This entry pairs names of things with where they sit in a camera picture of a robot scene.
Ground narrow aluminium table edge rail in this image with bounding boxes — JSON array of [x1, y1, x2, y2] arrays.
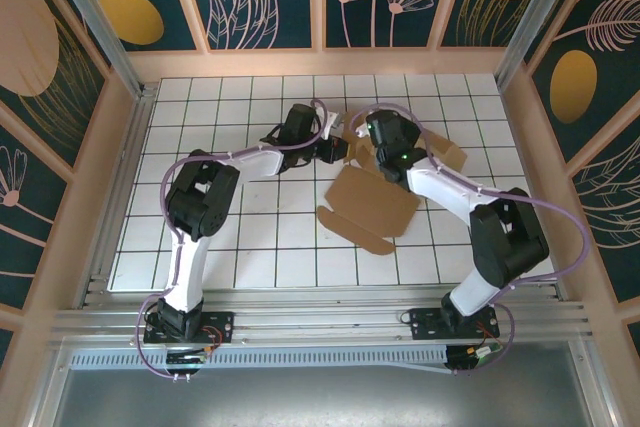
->
[[82, 282, 561, 306]]

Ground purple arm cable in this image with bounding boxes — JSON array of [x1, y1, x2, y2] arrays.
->
[[134, 98, 329, 381], [348, 103, 592, 377]]

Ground wide aluminium base rail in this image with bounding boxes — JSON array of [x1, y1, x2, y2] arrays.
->
[[49, 301, 594, 347]]

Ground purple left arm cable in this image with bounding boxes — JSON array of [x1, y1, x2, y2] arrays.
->
[[134, 98, 329, 381]]

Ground green circuit board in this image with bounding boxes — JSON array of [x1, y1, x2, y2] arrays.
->
[[164, 350, 209, 366], [469, 344, 505, 361]]

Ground grey sheet metal panel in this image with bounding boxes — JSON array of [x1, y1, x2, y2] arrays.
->
[[29, 341, 616, 427]]

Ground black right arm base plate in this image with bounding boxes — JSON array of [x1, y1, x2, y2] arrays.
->
[[408, 306, 501, 343]]

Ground grey slotted cable duct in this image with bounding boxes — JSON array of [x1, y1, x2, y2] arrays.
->
[[68, 344, 451, 374]]

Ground aluminium side rail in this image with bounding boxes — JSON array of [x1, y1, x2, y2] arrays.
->
[[74, 84, 160, 309]]

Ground brown cardboard box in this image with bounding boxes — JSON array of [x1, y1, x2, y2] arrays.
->
[[316, 119, 469, 256]]

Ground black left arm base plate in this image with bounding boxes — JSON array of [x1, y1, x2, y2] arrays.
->
[[143, 310, 236, 346]]

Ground red orange wire bundle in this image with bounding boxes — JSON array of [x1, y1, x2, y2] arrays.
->
[[199, 325, 225, 354], [474, 324, 501, 348]]

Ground aluminium corner post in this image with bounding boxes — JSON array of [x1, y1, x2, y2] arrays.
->
[[38, 0, 147, 99], [493, 0, 587, 92]]

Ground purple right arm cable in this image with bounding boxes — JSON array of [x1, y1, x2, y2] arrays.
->
[[348, 103, 592, 377]]

